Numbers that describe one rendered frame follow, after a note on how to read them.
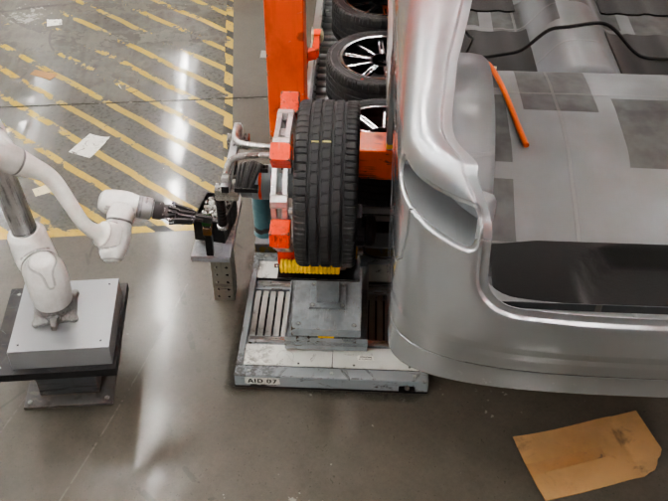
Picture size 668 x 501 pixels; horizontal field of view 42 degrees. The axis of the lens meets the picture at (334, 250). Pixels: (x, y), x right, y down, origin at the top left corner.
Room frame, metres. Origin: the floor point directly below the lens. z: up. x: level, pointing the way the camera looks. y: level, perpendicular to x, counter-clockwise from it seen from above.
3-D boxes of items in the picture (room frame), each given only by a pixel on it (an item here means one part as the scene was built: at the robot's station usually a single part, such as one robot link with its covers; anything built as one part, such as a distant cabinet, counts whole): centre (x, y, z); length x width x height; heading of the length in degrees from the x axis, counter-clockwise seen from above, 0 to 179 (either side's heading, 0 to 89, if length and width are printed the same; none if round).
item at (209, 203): (2.96, 0.52, 0.51); 0.20 x 0.14 x 0.13; 169
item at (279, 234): (2.45, 0.20, 0.85); 0.09 x 0.08 x 0.07; 178
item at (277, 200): (2.76, 0.19, 0.85); 0.54 x 0.07 x 0.54; 178
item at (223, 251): (2.98, 0.52, 0.44); 0.43 x 0.17 x 0.03; 178
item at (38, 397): (2.49, 1.13, 0.15); 0.50 x 0.50 x 0.30; 5
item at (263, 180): (2.77, 0.27, 0.85); 0.21 x 0.14 x 0.14; 88
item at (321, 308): (2.76, 0.02, 0.32); 0.40 x 0.30 x 0.28; 178
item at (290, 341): (2.81, 0.02, 0.13); 0.50 x 0.36 x 0.10; 178
